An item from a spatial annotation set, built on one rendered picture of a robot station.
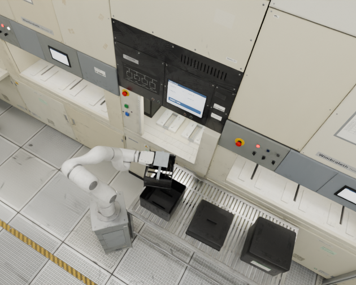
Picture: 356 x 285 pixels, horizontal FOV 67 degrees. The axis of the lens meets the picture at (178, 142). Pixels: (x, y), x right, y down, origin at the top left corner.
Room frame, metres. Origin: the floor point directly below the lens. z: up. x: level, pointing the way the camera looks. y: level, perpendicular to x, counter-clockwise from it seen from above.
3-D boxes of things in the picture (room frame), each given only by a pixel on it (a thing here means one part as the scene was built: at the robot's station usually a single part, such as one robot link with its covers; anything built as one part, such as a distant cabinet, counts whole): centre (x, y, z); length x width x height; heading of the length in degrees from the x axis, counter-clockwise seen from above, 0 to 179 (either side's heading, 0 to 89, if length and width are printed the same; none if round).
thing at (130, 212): (0.82, -0.39, 0.38); 1.30 x 0.60 x 0.76; 69
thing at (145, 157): (1.00, 0.21, 1.25); 0.11 x 0.10 x 0.07; 90
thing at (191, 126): (1.58, -0.15, 0.89); 0.22 x 0.21 x 0.04; 159
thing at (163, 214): (0.92, 0.05, 0.85); 0.28 x 0.28 x 0.17; 68
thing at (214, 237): (0.76, -0.36, 0.83); 0.29 x 0.29 x 0.13; 71
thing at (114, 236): (0.76, 0.47, 0.38); 0.28 x 0.28 x 0.76; 24
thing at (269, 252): (0.63, -0.77, 0.89); 0.29 x 0.29 x 0.25; 73
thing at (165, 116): (1.68, 0.10, 0.89); 0.22 x 0.21 x 0.04; 159
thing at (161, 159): (1.00, 0.10, 1.11); 0.24 x 0.20 x 0.32; 0
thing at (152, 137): (1.76, -0.04, 0.98); 0.95 x 0.88 x 1.95; 159
